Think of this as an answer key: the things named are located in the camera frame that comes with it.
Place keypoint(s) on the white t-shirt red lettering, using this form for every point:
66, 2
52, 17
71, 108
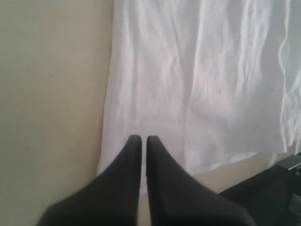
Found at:
218, 81

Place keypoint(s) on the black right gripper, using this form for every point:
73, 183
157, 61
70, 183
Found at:
272, 197

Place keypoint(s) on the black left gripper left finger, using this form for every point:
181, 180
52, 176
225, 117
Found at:
109, 200

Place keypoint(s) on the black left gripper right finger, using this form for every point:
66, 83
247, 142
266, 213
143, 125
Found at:
177, 199

